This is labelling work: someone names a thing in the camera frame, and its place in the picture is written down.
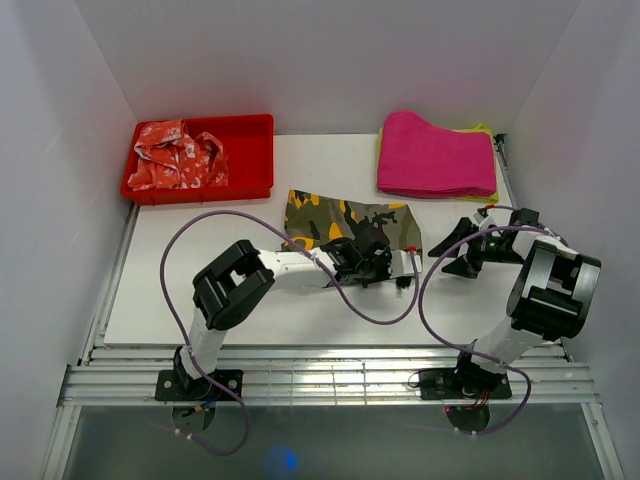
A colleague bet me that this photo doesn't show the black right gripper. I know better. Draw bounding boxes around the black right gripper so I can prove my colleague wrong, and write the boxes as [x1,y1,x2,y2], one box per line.
[427,217,524,278]

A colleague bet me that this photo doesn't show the camouflage yellow green trousers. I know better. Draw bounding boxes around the camouflage yellow green trousers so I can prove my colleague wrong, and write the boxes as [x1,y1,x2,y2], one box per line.
[280,188,425,291]

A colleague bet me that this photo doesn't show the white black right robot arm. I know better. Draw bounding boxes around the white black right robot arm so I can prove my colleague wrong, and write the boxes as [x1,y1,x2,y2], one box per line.
[428,205,602,397]

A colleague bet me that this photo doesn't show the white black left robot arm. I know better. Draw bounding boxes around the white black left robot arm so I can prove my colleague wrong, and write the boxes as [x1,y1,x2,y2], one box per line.
[174,234,399,400]

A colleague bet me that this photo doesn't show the yellow-green folded cloth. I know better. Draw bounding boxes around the yellow-green folded cloth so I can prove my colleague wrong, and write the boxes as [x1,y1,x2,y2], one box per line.
[377,122,500,204]

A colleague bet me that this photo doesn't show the pink folded towel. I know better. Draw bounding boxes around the pink folded towel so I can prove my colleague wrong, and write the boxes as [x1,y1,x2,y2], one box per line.
[375,109,498,199]

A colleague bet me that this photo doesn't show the red plastic bin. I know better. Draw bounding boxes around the red plastic bin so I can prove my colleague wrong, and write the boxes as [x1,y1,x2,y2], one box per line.
[120,114,274,206]

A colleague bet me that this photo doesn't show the orange white floral garment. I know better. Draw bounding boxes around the orange white floral garment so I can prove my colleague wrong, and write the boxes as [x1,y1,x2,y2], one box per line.
[126,119,230,191]

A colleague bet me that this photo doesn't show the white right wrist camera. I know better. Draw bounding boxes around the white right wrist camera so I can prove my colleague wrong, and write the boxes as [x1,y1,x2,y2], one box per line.
[473,207,496,231]

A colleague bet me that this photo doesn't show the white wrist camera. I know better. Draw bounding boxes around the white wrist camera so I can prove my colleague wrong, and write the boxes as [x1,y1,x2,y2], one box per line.
[473,207,496,231]
[389,247,422,279]

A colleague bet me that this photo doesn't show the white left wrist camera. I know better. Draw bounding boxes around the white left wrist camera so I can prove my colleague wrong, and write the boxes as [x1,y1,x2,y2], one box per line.
[389,247,422,279]

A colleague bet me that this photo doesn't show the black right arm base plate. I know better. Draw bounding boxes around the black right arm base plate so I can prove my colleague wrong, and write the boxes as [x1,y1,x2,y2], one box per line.
[418,368,512,400]

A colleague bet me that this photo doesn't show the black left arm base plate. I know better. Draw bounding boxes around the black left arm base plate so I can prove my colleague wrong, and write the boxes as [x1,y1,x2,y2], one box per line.
[154,369,244,402]

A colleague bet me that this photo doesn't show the aluminium table edge rail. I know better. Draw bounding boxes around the aluminium table edge rail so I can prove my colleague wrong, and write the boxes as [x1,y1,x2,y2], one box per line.
[59,344,599,406]

